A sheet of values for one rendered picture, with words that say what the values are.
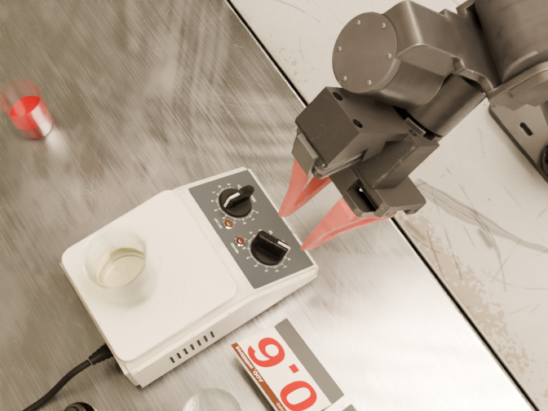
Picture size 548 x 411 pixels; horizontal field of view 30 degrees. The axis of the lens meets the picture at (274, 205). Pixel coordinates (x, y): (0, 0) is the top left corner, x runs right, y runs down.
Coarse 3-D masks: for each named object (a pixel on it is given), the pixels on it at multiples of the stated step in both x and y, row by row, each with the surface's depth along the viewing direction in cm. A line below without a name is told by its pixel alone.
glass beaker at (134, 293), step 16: (96, 240) 84; (112, 240) 86; (128, 240) 86; (144, 240) 83; (96, 256) 86; (144, 256) 83; (96, 272) 87; (144, 272) 83; (112, 288) 82; (128, 288) 83; (144, 288) 85; (128, 304) 87
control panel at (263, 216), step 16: (240, 176) 98; (192, 192) 94; (208, 192) 95; (256, 192) 97; (208, 208) 94; (256, 208) 96; (272, 208) 97; (224, 224) 93; (240, 224) 94; (256, 224) 95; (272, 224) 96; (224, 240) 92; (288, 240) 95; (240, 256) 92; (288, 256) 94; (304, 256) 95; (256, 272) 92; (272, 272) 92; (288, 272) 93; (256, 288) 91
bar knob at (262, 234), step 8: (264, 232) 92; (256, 240) 93; (264, 240) 92; (272, 240) 92; (280, 240) 93; (256, 248) 93; (264, 248) 93; (272, 248) 92; (280, 248) 92; (288, 248) 92; (256, 256) 92; (264, 256) 93; (272, 256) 93; (280, 256) 93; (272, 264) 93
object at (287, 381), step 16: (272, 336) 95; (256, 352) 92; (272, 352) 93; (256, 368) 91; (272, 368) 92; (288, 368) 93; (272, 384) 91; (288, 384) 91; (304, 384) 92; (288, 400) 90; (304, 400) 91; (320, 400) 92
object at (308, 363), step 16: (288, 320) 96; (256, 336) 94; (288, 336) 95; (288, 352) 94; (304, 352) 94; (304, 368) 94; (320, 368) 94; (320, 384) 93; (336, 384) 93; (336, 400) 93
